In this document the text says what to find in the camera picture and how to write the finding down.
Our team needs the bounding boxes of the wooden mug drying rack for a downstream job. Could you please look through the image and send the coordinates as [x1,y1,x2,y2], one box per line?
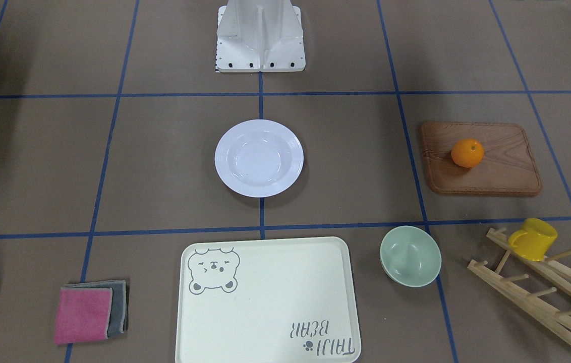
[467,228,571,347]

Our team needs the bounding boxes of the pink and grey cloth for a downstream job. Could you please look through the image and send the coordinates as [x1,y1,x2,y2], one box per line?
[53,280,127,345]

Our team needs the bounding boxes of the cream bear print tray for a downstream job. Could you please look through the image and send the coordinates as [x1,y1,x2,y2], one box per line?
[175,236,362,362]

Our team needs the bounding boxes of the brown wooden cutting board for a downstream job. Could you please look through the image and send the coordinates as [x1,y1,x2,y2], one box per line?
[419,121,542,196]

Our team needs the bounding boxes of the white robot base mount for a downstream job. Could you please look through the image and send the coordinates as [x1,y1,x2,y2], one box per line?
[215,1,306,73]

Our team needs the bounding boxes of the light green bowl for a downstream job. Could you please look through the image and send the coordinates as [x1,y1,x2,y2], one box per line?
[379,225,442,288]

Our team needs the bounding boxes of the yellow mug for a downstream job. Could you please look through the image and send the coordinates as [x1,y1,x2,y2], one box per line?
[507,217,558,262]

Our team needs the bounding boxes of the white round plate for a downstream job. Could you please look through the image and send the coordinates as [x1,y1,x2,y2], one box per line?
[214,119,305,198]

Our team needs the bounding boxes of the orange fruit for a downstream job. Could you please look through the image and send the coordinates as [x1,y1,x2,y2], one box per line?
[450,138,485,168]

